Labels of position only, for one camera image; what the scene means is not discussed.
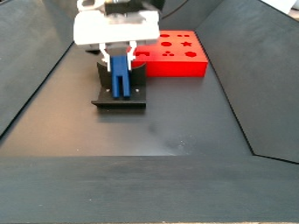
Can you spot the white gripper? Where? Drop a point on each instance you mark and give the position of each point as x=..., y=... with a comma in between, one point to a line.
x=94, y=30

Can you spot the blue square-circle peg object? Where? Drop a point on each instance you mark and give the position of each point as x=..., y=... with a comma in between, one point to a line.
x=120, y=76

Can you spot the black curved fixture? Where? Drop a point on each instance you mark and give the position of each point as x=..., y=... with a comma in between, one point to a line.
x=106, y=101

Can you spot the red shape-sorter block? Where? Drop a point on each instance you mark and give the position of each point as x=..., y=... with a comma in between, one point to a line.
x=174, y=56

